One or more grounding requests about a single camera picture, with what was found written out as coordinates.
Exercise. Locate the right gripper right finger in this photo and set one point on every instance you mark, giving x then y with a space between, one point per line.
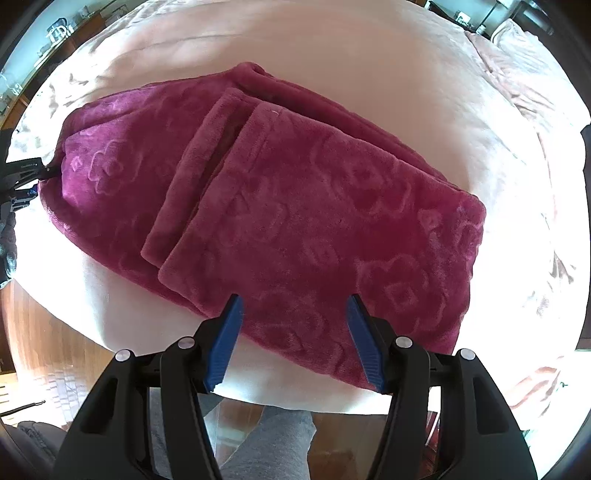
479 437

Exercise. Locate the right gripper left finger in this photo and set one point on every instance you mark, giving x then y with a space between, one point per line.
110 439

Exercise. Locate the magenta fleece pants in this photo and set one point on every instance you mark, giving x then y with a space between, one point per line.
241 183

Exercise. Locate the grey trouser leg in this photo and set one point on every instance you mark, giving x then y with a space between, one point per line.
277 448

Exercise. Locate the wooden dresser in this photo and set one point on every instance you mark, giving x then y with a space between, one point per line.
45 38

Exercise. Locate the pink bed blanket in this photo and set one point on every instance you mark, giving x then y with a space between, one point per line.
420 78

